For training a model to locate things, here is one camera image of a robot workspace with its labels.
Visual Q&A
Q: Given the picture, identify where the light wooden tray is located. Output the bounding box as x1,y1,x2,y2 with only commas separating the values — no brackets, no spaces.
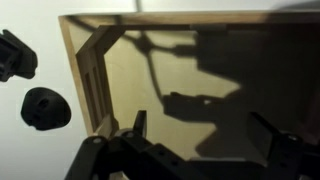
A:
58,9,320,162

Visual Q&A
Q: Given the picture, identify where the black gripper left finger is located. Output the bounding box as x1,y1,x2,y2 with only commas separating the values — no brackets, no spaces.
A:
64,109,158,180

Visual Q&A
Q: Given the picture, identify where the black round knob object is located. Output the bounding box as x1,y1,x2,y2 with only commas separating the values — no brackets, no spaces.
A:
20,86,73,132

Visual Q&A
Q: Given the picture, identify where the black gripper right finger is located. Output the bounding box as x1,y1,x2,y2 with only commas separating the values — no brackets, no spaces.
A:
247,111,320,180

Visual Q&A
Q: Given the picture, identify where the black angled bracket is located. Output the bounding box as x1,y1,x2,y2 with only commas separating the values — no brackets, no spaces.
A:
0,28,38,83

